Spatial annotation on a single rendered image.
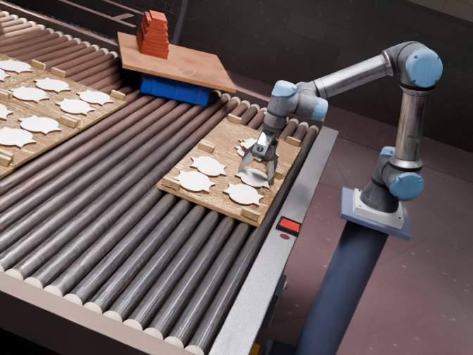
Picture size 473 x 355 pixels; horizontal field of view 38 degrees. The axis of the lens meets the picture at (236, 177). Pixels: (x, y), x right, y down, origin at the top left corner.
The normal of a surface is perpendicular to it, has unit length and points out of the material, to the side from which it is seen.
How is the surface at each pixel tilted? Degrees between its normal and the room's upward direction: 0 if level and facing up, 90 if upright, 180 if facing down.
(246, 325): 0
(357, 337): 0
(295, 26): 90
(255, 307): 0
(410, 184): 96
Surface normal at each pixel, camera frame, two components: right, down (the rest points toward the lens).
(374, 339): 0.29, -0.88
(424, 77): 0.07, 0.29
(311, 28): -0.15, 0.36
